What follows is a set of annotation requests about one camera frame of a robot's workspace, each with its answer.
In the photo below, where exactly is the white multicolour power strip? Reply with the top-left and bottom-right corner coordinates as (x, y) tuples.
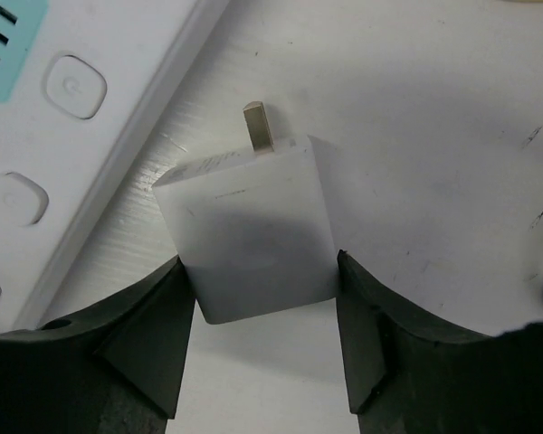
(0, 0), (226, 334)

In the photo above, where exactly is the white charger block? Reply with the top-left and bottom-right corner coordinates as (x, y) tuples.
(152, 101), (338, 325)

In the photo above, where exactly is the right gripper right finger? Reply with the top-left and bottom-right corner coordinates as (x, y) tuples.
(336, 251), (543, 433)

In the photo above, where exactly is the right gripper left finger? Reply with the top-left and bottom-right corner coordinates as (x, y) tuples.
(0, 258), (195, 433)

